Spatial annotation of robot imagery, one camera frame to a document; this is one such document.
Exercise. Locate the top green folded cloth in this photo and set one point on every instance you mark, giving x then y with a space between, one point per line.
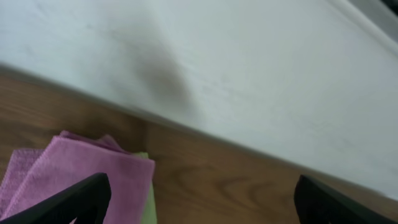
141 193

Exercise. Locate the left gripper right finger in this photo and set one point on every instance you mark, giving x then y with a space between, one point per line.
317 203

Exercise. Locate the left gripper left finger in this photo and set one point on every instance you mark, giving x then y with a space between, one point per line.
86 202

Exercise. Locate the purple microfiber cloth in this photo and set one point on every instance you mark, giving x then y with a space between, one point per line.
68 160

